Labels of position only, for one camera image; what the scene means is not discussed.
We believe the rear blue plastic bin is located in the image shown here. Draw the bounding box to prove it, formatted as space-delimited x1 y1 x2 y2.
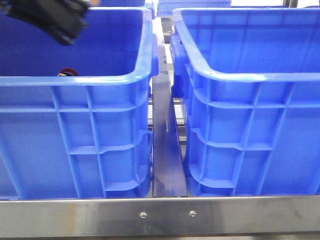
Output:
157 0 232 17

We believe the blue plastic bin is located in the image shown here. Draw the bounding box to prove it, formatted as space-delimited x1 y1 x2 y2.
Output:
170 7 320 197
157 0 232 17
0 7 158 201

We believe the metal divider bar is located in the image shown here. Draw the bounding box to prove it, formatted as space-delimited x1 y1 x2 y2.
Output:
152 40 188 198

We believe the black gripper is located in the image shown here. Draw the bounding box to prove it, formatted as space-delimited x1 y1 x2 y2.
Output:
0 0 89 46

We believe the left blue plastic bin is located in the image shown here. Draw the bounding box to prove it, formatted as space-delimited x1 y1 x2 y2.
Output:
0 7 158 201

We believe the red mushroom push button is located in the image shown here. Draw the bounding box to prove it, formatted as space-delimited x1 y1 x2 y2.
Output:
58 67 79 77

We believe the rear left blue bin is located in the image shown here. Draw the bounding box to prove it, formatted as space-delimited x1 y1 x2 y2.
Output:
98 0 154 10

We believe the right blue plastic bin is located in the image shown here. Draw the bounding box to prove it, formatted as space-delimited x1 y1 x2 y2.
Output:
170 7 320 197

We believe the stainless steel front rail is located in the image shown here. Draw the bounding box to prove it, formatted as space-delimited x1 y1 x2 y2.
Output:
0 195 320 238

